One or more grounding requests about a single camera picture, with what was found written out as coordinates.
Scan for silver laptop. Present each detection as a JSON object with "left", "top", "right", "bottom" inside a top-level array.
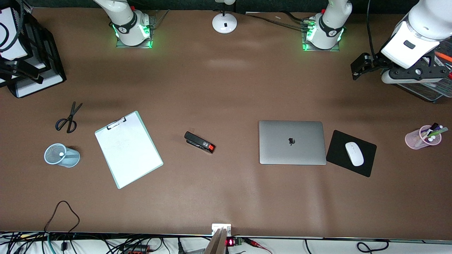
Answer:
[{"left": 259, "top": 120, "right": 327, "bottom": 165}]

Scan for black capped marker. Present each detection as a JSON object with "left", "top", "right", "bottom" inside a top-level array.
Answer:
[{"left": 423, "top": 122, "right": 439, "bottom": 137}]

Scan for green marker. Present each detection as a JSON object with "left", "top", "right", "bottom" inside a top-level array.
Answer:
[{"left": 426, "top": 127, "right": 449, "bottom": 139}]

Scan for black stacked paper tray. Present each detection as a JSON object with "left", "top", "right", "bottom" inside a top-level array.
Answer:
[{"left": 0, "top": 0, "right": 67, "bottom": 98}]

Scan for black mesh desk organizer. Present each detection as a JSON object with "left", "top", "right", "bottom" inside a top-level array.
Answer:
[{"left": 387, "top": 46, "right": 452, "bottom": 103}]

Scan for black scissors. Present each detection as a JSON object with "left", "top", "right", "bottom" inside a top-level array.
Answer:
[{"left": 55, "top": 102, "right": 83, "bottom": 134}]

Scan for pink mesh pen cup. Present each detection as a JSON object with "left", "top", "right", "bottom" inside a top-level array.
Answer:
[{"left": 405, "top": 125, "right": 442, "bottom": 150}]

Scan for white computer mouse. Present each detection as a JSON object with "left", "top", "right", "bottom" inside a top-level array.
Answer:
[{"left": 345, "top": 141, "right": 364, "bottom": 167}]

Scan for black mouse pad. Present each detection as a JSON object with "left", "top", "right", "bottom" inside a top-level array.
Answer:
[{"left": 326, "top": 130, "right": 377, "bottom": 177}]

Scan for blue mesh pen cup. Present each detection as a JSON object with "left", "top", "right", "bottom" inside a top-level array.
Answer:
[{"left": 44, "top": 143, "right": 81, "bottom": 168}]

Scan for white paper sheet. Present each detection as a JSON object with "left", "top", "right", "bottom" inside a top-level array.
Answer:
[{"left": 96, "top": 114, "right": 161, "bottom": 187}]

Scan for light teal clipboard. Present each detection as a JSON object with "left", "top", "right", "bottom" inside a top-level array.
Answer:
[{"left": 95, "top": 111, "right": 164, "bottom": 189}]

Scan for white round lamp base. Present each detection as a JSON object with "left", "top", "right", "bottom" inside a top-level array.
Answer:
[{"left": 212, "top": 0, "right": 238, "bottom": 34}]

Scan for black stapler red tip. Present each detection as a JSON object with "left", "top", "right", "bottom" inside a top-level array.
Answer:
[{"left": 184, "top": 131, "right": 215, "bottom": 154}]

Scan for orange terminal strip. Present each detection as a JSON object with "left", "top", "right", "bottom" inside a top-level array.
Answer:
[{"left": 120, "top": 244, "right": 151, "bottom": 254}]

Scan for red clip lead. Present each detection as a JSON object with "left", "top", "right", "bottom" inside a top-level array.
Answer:
[{"left": 243, "top": 237, "right": 273, "bottom": 254}]

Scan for small white box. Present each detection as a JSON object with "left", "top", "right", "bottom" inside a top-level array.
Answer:
[{"left": 212, "top": 223, "right": 232, "bottom": 236}]

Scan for black left camera cable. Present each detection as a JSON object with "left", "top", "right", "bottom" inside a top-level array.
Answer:
[{"left": 366, "top": 0, "right": 377, "bottom": 57}]

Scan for black camera cable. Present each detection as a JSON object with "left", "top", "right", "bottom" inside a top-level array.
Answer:
[
  {"left": 0, "top": 0, "right": 26, "bottom": 53},
  {"left": 366, "top": 0, "right": 377, "bottom": 57}
]

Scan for black right camera cable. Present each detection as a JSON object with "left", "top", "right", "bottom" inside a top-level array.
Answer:
[{"left": 0, "top": 0, "right": 26, "bottom": 53}]

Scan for black base cable bundle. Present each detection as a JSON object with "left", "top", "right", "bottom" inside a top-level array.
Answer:
[{"left": 244, "top": 12, "right": 316, "bottom": 34}]

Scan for black looped cable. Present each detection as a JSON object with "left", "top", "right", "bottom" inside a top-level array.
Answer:
[{"left": 44, "top": 200, "right": 80, "bottom": 244}]

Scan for black cable tangle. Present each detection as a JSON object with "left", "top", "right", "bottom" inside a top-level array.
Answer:
[{"left": 0, "top": 231, "right": 209, "bottom": 254}]

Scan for black coiled cable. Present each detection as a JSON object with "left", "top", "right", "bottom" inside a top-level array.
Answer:
[{"left": 356, "top": 240, "right": 389, "bottom": 253}]

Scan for grey metal post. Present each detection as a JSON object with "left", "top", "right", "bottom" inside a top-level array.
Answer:
[{"left": 204, "top": 228, "right": 228, "bottom": 254}]

